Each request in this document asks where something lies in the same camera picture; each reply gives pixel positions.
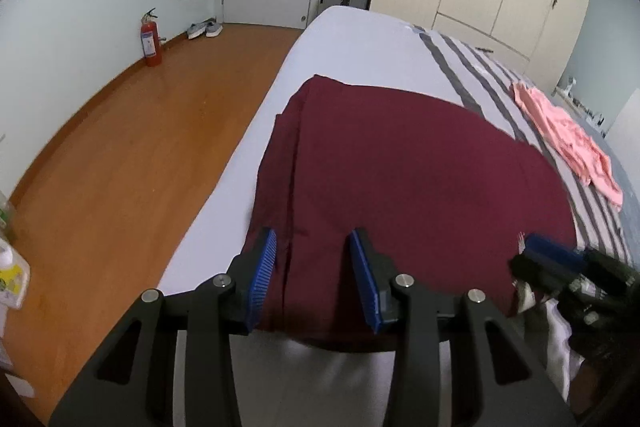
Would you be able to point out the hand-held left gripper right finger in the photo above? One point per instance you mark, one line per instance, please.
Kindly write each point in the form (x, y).
(364, 282)

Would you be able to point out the maroon garment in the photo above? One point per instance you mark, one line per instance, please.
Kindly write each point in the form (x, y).
(400, 182)

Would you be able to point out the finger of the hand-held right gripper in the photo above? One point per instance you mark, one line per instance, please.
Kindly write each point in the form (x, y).
(540, 273)
(555, 251)

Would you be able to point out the grey sneaker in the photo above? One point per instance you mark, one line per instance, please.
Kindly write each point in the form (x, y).
(196, 30)
(214, 29)

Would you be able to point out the striped star print bed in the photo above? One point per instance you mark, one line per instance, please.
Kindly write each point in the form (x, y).
(360, 42)

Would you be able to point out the red fire extinguisher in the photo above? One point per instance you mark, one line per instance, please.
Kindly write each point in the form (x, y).
(151, 42)

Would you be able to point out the small dark nightstand items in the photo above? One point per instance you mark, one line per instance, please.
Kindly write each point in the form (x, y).
(592, 112)

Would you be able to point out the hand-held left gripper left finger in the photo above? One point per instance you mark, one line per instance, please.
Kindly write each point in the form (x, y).
(262, 277)

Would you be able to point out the pink garment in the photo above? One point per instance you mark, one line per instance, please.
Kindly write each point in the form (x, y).
(570, 142)

